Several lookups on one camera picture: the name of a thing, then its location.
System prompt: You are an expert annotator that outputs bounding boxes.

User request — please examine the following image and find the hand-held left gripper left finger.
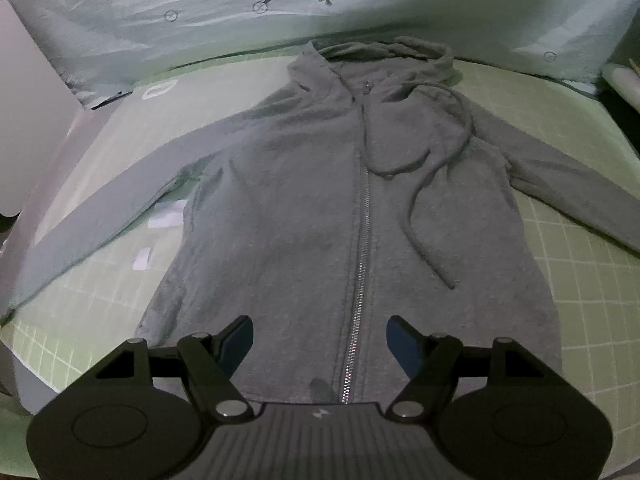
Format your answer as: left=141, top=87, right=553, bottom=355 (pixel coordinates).
left=95, top=315, right=256, bottom=421

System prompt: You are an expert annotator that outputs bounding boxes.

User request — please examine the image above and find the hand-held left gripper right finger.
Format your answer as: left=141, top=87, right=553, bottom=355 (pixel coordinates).
left=384, top=315, right=547, bottom=421

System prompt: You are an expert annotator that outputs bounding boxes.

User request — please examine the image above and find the grey zip hoodie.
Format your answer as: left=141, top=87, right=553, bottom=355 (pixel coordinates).
left=0, top=36, right=640, bottom=406

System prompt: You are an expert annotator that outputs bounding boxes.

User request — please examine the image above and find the large white paper label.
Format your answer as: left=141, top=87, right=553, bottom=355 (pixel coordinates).
left=150, top=200, right=187, bottom=229

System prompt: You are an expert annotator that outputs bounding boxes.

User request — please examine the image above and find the green grid cutting mat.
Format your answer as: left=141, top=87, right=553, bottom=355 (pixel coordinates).
left=0, top=55, right=640, bottom=480

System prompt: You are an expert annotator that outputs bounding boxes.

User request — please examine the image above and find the black pen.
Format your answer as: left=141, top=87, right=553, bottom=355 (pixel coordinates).
left=90, top=90, right=134, bottom=111

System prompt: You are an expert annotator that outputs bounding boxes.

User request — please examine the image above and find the carrot printed pale blanket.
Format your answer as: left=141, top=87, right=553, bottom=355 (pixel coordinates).
left=7, top=0, right=637, bottom=111

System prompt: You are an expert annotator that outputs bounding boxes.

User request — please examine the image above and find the white board panel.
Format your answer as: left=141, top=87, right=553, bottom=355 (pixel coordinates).
left=0, top=0, right=84, bottom=217

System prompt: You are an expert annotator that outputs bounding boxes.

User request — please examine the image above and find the white rolled item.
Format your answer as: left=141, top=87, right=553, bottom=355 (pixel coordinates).
left=602, top=62, right=640, bottom=112

